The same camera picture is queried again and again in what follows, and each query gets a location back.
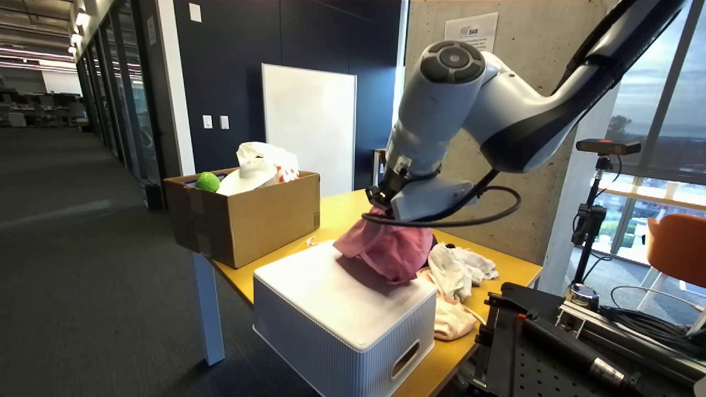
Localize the pink shirt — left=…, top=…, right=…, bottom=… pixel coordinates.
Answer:
left=332, top=217, right=437, bottom=289

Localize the white plastic laundry basket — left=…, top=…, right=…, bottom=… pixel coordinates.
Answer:
left=252, top=240, right=439, bottom=397

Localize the white whiteboard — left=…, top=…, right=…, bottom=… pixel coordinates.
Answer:
left=259, top=63, right=360, bottom=198

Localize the white plastic bag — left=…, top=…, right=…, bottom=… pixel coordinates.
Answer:
left=215, top=140, right=301, bottom=198

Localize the brown cardboard box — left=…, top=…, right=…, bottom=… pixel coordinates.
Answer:
left=161, top=168, right=322, bottom=272

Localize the white knit garment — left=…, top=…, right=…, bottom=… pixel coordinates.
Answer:
left=426, top=240, right=502, bottom=304

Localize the green ball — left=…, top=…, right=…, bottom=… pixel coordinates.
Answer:
left=192, top=171, right=223, bottom=196

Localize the peach garment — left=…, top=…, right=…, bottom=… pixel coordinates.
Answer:
left=428, top=268, right=484, bottom=344

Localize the white table leg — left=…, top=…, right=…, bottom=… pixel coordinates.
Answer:
left=189, top=250, right=230, bottom=368

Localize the black metal rod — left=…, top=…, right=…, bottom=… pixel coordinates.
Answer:
left=483, top=294, right=644, bottom=397

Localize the orange chair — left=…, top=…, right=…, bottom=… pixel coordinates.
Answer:
left=647, top=212, right=706, bottom=289

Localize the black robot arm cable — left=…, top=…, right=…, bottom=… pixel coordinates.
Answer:
left=361, top=166, right=524, bottom=232

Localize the white paper wall poster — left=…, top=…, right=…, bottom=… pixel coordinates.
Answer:
left=442, top=9, right=501, bottom=45

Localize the black camera tripod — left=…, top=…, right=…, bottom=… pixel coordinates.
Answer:
left=568, top=137, right=644, bottom=297

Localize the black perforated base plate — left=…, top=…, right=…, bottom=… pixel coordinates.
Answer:
left=458, top=282, right=706, bottom=397

